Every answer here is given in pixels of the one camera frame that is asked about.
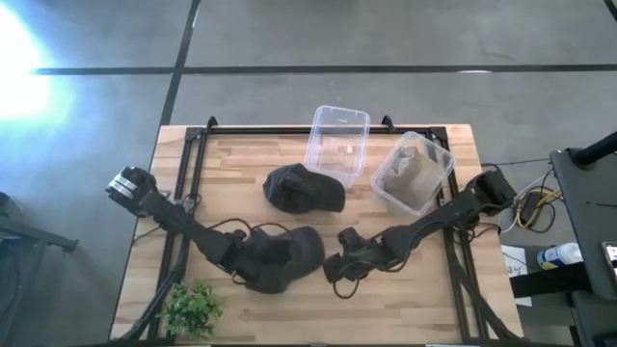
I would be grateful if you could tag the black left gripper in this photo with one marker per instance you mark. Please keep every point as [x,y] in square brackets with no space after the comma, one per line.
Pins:
[238,255]

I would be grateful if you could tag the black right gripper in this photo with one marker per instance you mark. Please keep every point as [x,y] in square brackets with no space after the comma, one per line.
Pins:
[371,258]

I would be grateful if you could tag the beige hat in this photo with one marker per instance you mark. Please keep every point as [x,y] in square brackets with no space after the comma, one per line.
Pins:
[410,185]

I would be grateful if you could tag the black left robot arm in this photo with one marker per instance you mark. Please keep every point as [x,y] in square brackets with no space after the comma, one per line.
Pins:
[169,212]

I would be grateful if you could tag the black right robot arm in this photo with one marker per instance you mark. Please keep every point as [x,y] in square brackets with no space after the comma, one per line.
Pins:
[448,212]

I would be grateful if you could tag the black cap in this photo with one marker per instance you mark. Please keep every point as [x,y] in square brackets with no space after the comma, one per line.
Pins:
[301,190]

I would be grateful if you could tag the small green plant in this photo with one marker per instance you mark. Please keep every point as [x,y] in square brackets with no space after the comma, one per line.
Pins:
[190,308]

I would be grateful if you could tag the clear plastic bin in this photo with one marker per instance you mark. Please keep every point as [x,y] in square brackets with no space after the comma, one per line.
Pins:
[337,142]
[446,166]

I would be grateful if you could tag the beige cap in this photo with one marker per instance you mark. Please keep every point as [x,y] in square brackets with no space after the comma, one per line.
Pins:
[410,156]

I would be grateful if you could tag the white paper sheet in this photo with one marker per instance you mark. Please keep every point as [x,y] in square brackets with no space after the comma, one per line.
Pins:
[517,270]

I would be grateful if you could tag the black power box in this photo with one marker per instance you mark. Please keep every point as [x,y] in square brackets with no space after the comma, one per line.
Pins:
[532,206]

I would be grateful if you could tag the white and blue spray can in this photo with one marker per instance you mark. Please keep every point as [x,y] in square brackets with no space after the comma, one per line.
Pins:
[559,255]

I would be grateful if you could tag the black floor stand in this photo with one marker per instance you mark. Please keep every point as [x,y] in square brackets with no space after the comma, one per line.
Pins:
[29,241]

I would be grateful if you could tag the grey side cart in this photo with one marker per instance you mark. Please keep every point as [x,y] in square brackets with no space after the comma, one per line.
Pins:
[588,217]

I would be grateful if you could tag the phone with pale screen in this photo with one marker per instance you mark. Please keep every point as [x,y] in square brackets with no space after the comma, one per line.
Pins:
[611,262]

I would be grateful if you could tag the black pole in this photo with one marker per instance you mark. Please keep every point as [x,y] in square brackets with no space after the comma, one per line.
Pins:
[595,150]

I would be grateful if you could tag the black aluminium table frame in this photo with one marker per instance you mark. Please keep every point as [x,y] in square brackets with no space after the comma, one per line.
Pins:
[202,144]

